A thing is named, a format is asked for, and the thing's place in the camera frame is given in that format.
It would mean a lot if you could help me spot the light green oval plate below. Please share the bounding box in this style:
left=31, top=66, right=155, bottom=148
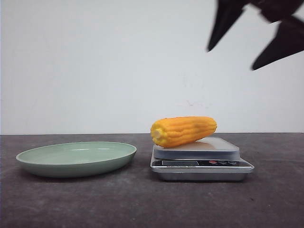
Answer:
left=16, top=142, right=137, bottom=178

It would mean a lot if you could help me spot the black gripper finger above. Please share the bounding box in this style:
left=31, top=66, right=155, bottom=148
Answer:
left=207, top=0, right=249, bottom=51
left=251, top=16, right=304, bottom=70

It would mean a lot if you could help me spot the yellow corn cob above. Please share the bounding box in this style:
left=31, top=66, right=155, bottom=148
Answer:
left=150, top=116, right=217, bottom=148

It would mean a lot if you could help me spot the silver digital kitchen scale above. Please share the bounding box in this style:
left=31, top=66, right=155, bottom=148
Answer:
left=150, top=137, right=255, bottom=181

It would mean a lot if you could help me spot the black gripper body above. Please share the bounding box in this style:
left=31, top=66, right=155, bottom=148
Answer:
left=248, top=0, right=304, bottom=23

